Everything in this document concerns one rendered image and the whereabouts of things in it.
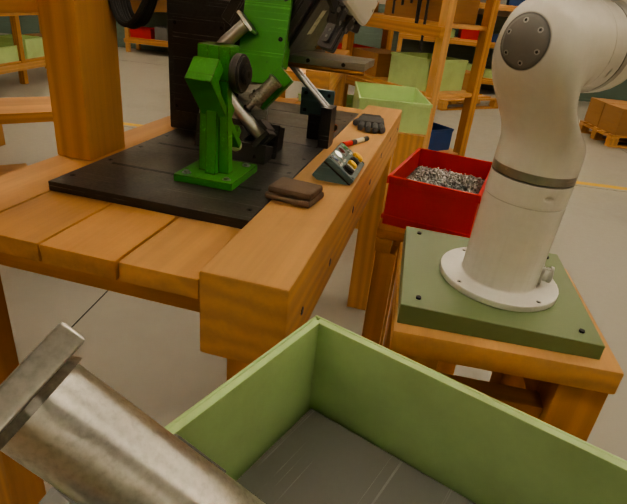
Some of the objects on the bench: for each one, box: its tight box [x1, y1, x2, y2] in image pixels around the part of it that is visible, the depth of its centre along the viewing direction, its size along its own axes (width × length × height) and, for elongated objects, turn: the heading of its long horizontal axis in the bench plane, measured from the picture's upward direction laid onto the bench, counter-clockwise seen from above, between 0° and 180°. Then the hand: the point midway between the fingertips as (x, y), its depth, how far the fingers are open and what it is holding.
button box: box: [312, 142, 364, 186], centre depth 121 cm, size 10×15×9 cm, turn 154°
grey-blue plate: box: [300, 87, 335, 140], centre depth 145 cm, size 10×2×14 cm, turn 64°
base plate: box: [48, 101, 359, 229], centre depth 144 cm, size 42×110×2 cm, turn 154°
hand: (330, 38), depth 89 cm, fingers closed
